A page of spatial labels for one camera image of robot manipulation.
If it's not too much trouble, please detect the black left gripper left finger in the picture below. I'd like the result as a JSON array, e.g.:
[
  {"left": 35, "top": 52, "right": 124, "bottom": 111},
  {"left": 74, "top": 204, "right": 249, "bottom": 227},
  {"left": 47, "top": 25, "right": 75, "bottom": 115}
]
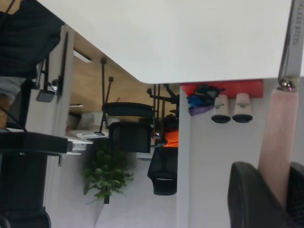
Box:
[{"left": 227, "top": 161, "right": 295, "bottom": 228}]

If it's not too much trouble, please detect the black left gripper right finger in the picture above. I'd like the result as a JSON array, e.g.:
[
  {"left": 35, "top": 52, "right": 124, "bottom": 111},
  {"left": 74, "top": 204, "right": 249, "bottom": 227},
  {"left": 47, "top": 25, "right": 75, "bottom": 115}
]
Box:
[{"left": 286, "top": 162, "right": 304, "bottom": 228}]

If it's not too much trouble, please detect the pink handled metal spoon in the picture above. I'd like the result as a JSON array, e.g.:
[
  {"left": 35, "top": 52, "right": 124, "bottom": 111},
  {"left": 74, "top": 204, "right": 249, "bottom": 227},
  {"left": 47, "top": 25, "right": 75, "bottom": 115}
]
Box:
[{"left": 257, "top": 0, "right": 304, "bottom": 209}]

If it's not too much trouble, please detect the black monitor on arm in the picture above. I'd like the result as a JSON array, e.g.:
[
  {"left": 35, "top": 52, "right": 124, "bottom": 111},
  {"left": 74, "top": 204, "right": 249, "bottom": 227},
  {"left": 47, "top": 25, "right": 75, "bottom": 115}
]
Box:
[{"left": 35, "top": 30, "right": 69, "bottom": 104}]

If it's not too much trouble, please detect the white paper cup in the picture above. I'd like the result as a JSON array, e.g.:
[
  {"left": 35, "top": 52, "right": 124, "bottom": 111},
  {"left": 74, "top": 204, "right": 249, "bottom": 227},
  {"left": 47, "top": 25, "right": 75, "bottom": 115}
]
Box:
[
  {"left": 232, "top": 93, "right": 254, "bottom": 124},
  {"left": 210, "top": 94, "right": 232, "bottom": 124}
]

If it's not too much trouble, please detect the black mesh office chair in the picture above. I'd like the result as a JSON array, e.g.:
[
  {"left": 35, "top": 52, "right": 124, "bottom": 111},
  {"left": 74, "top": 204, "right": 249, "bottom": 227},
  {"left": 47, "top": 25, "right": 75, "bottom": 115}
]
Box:
[
  {"left": 101, "top": 102, "right": 155, "bottom": 154},
  {"left": 146, "top": 147, "right": 179, "bottom": 197}
]

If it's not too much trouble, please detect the orange cloth item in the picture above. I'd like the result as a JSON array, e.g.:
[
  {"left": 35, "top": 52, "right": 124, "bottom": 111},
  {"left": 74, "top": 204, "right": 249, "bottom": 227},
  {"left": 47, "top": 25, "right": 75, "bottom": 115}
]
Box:
[{"left": 163, "top": 129, "right": 180, "bottom": 148}]

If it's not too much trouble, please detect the blue and purple bag pile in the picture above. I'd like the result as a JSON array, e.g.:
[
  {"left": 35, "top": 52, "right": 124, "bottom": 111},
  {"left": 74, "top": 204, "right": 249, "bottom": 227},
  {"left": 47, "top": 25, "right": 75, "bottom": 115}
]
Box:
[{"left": 186, "top": 84, "right": 226, "bottom": 117}]

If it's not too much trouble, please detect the red box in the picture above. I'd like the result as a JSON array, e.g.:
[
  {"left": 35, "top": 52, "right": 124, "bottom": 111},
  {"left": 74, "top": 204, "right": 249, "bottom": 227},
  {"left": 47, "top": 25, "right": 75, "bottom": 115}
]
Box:
[{"left": 180, "top": 80, "right": 265, "bottom": 98}]

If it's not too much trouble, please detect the green potted plant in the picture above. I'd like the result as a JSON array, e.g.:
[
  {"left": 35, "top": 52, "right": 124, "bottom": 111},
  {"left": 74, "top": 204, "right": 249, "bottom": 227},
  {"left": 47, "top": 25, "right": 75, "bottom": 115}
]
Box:
[{"left": 82, "top": 142, "right": 135, "bottom": 205}]

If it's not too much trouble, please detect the black tripod stand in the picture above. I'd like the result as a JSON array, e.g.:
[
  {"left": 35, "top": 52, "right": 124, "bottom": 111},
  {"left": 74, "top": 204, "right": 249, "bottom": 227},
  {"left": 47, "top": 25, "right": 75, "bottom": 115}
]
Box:
[{"left": 94, "top": 57, "right": 115, "bottom": 138}]

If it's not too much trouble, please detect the black machine base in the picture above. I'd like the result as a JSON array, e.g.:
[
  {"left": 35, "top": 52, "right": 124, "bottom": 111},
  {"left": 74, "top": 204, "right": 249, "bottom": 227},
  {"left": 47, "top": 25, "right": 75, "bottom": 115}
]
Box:
[{"left": 0, "top": 132, "right": 69, "bottom": 228}]

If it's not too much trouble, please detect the person in black shirt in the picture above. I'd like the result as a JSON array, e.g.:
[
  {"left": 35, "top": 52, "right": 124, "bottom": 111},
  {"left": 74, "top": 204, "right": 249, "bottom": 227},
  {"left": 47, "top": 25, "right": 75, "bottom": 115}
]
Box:
[{"left": 0, "top": 0, "right": 65, "bottom": 130}]

